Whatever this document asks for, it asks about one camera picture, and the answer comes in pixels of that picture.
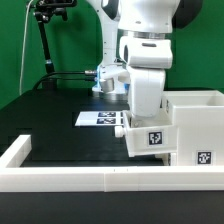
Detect black cable at base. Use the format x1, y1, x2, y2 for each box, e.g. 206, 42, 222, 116
32, 69, 99, 91

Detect white base tag plate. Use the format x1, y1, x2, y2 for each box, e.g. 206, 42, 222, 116
75, 111, 123, 126

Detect white U-shaped border frame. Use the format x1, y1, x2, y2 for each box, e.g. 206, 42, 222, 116
0, 135, 224, 192

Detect black camera stand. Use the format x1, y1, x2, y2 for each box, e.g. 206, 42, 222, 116
32, 0, 78, 92

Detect white cable on left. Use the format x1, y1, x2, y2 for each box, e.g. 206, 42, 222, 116
18, 0, 36, 96

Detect white drawer cabinet box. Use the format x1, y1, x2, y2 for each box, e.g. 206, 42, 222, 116
162, 90, 224, 166

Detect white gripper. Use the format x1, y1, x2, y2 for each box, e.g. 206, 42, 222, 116
128, 67, 166, 118

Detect white drawer tray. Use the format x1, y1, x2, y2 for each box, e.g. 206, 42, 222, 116
115, 109, 177, 157
164, 153, 177, 166

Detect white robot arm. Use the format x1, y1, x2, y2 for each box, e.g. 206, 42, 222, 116
86, 0, 203, 118

